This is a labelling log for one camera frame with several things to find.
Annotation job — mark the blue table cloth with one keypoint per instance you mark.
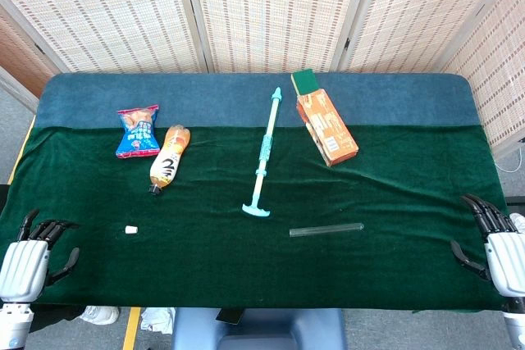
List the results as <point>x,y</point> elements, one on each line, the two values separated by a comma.
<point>205,98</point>

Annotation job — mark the flat black object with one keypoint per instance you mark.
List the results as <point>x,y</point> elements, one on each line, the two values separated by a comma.
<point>229,315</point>

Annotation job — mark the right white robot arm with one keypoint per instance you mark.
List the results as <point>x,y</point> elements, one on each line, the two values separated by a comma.
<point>516,323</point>

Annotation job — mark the dark green velvet cloth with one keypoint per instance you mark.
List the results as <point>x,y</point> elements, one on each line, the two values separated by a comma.
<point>246,264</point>

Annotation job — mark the right black-fingered robot hand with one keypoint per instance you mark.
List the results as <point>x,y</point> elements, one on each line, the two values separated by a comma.
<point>506,260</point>

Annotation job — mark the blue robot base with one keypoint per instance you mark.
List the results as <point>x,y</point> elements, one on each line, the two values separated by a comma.
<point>262,333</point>

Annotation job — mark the green and yellow sponge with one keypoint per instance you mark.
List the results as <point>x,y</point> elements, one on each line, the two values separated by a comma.
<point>305,83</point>

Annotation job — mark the teal and white hand pump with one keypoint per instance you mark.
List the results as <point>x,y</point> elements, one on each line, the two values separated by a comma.
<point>268,145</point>

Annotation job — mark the left black-fingered robot hand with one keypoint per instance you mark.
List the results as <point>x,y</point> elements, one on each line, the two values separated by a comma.
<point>24,262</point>

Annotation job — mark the white sneaker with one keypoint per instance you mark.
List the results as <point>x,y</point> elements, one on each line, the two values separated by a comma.
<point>100,314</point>
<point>159,319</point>

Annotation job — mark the orange cardboard box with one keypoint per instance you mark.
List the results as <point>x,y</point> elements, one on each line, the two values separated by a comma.
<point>330,130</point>

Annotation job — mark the small white stopper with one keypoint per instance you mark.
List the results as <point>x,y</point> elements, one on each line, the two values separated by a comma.
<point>131,230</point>

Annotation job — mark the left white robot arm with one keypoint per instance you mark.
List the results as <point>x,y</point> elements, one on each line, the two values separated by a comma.
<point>14,323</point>

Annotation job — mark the blue and red snack bag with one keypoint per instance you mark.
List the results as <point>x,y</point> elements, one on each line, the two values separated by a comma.
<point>138,134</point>

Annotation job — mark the orange drink bottle black cap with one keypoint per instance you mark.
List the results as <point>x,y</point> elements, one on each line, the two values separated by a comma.
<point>169,157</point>

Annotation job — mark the transparent glass test tube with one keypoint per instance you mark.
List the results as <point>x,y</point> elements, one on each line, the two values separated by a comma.
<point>328,230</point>

